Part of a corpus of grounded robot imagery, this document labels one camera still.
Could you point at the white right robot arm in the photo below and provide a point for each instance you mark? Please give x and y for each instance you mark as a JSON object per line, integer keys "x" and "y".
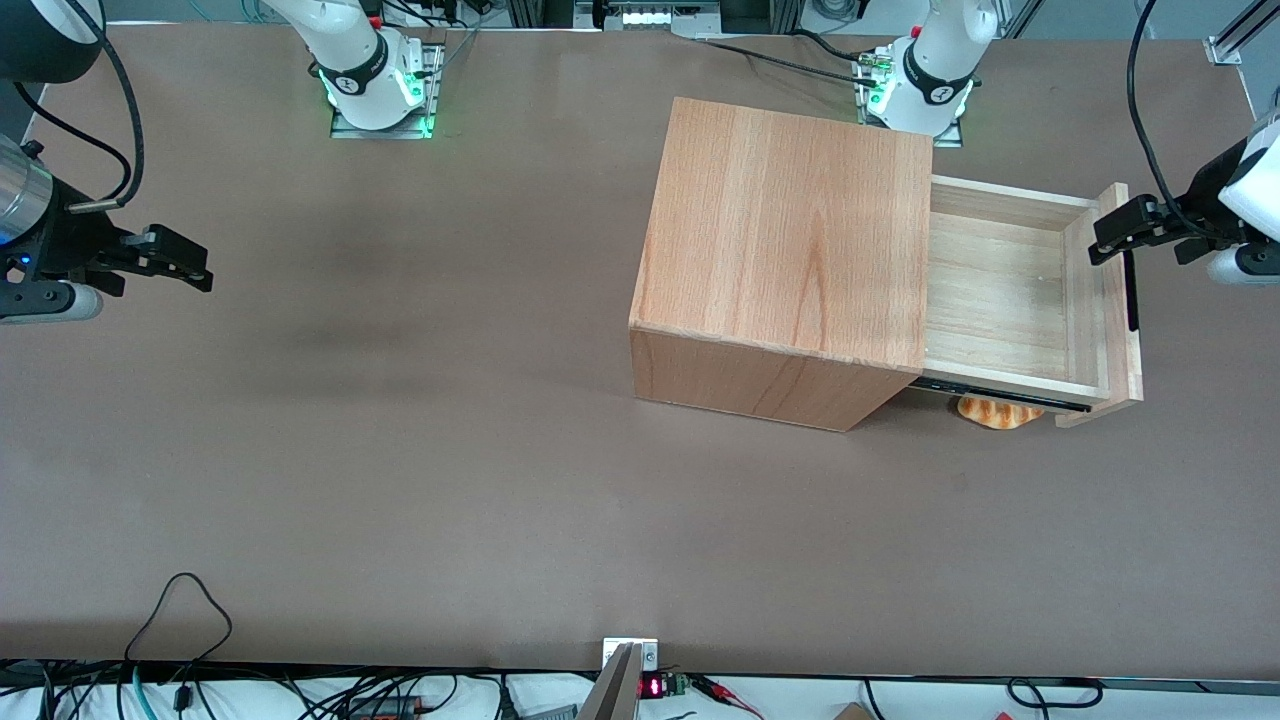
{"x": 345, "y": 50}

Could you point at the red digit display module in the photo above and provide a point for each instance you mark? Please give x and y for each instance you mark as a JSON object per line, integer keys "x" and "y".
{"x": 651, "y": 687}

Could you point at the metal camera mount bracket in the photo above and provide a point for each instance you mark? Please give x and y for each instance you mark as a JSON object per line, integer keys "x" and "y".
{"x": 615, "y": 690}

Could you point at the light wooden drawer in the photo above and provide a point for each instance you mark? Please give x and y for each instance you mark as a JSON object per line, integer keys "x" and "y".
{"x": 990, "y": 290}

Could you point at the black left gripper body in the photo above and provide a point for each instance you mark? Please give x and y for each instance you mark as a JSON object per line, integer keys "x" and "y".
{"x": 1203, "y": 200}

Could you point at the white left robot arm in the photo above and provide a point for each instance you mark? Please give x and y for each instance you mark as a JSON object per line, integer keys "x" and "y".
{"x": 940, "y": 60}

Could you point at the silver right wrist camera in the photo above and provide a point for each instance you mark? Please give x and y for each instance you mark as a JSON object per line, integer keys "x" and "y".
{"x": 50, "y": 303}

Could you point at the wooden drawer cabinet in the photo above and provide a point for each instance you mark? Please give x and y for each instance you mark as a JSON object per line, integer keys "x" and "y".
{"x": 780, "y": 230}

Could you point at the red clip lead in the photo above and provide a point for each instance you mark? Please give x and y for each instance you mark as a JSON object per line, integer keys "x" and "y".
{"x": 725, "y": 693}

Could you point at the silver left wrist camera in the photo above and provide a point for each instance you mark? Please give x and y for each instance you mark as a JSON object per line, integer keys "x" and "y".
{"x": 1260, "y": 190}

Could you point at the black device with white light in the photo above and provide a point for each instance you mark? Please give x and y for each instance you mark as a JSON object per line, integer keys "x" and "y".
{"x": 655, "y": 16}

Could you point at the toy croissant bread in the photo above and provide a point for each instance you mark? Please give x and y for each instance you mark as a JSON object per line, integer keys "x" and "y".
{"x": 995, "y": 416}

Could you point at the aluminium frame profile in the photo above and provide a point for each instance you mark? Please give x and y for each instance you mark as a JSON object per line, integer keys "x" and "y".
{"x": 1225, "y": 48}

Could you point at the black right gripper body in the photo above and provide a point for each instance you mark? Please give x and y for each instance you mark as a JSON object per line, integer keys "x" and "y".
{"x": 68, "y": 246}

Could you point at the brown cardboard piece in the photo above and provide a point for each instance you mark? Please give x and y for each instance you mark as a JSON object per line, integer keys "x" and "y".
{"x": 850, "y": 712}

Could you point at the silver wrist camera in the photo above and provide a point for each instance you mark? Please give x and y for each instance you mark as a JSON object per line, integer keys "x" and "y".
{"x": 50, "y": 303}
{"x": 1260, "y": 190}

